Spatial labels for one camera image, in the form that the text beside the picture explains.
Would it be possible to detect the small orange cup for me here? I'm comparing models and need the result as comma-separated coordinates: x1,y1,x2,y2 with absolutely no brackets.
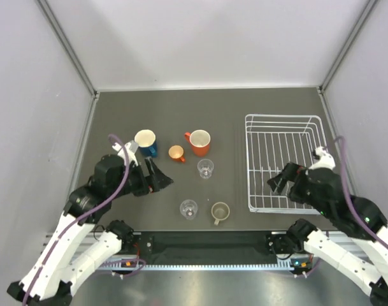
168,145,185,163

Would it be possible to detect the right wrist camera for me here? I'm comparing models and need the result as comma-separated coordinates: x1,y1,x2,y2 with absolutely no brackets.
308,147,336,170

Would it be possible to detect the white wire dish rack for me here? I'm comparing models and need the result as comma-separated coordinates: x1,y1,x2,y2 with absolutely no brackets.
245,114,327,215

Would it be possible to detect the aluminium slotted cable rail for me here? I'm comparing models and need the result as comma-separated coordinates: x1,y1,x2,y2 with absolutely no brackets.
98,254,313,272

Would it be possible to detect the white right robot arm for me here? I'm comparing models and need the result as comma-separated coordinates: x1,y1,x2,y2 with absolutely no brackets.
267,161,388,305

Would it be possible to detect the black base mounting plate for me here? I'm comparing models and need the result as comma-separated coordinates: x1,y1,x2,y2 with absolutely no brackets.
131,231,292,266

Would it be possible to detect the large orange mug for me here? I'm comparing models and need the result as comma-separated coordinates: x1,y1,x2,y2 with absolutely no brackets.
184,129,211,157

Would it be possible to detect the beige ceramic cup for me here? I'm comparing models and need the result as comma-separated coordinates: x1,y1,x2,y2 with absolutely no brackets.
211,202,231,226

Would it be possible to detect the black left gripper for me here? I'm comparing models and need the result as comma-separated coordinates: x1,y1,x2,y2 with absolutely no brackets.
110,156,173,198

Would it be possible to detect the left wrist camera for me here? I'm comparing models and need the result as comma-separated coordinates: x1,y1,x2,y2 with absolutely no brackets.
112,140,139,166

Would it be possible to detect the clear glass cup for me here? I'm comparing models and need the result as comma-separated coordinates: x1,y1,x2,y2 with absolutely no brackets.
198,159,214,179
180,200,198,220

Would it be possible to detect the blue mug white interior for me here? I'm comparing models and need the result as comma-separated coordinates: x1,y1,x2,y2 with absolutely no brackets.
134,129,157,157

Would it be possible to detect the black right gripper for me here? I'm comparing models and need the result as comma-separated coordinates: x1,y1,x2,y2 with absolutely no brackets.
266,160,331,217

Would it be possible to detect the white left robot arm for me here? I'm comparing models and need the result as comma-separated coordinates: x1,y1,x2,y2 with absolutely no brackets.
7,154,173,305

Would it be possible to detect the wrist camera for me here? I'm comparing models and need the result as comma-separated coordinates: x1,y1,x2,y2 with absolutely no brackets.
308,147,336,170
112,140,139,166

